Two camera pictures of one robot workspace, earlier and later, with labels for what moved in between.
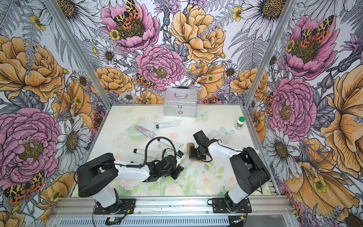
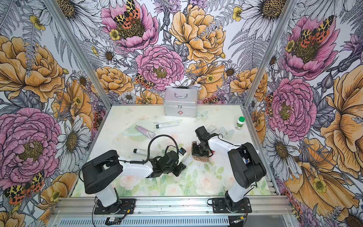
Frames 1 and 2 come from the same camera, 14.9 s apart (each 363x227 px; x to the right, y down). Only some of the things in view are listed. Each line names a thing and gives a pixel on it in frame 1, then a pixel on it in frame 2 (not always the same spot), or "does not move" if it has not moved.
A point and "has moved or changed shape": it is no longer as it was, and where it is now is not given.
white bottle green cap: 240,123 does not move
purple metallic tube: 149,134 does not move
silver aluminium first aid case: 181,102 does not move
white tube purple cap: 185,162 to 211,128
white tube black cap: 167,141 has moved or changed shape
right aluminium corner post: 287,9 does not move
